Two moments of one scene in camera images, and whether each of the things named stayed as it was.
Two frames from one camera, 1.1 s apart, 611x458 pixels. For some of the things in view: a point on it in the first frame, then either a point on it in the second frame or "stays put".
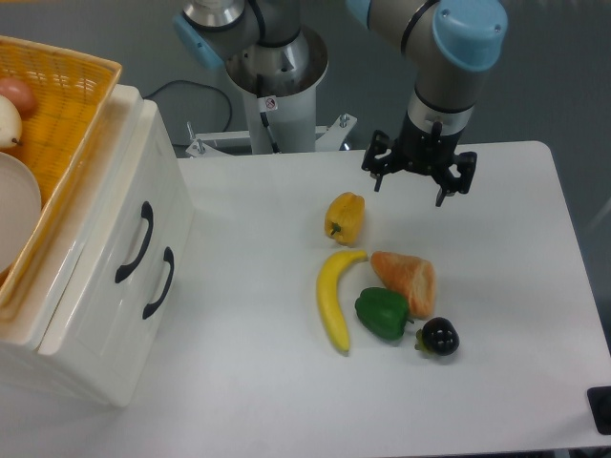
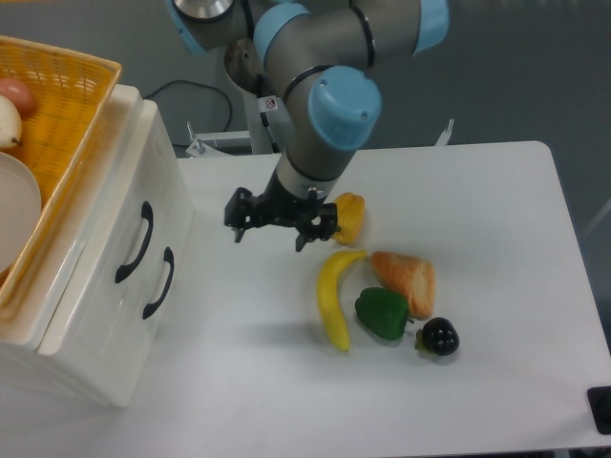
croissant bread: x=414 y=279 stays put
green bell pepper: x=383 y=311 stays put
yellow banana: x=327 y=292 stays put
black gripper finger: x=465 y=164 -> x=327 y=226
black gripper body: x=420 y=150 -> x=277 y=206
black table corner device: x=600 y=403 stays put
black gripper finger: x=382 y=156 -> x=242 y=211
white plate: x=20 y=206 stays put
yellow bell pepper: x=345 y=218 stays put
